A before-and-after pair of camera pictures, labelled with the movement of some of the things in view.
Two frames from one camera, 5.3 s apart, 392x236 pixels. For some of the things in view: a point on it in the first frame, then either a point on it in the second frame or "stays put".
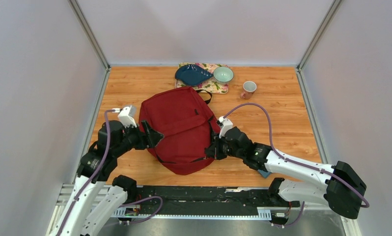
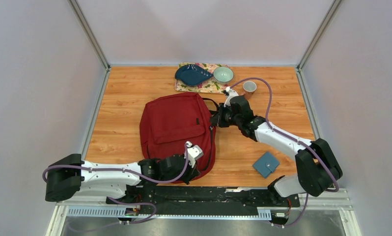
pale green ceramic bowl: x=223 y=74 stays put
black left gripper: x=152 y=137 → x=192 y=173
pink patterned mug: x=249 y=88 stays put
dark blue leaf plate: x=192 y=74 stays put
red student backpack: x=184 y=120 stays put
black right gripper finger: x=212 y=151 → x=215 y=120
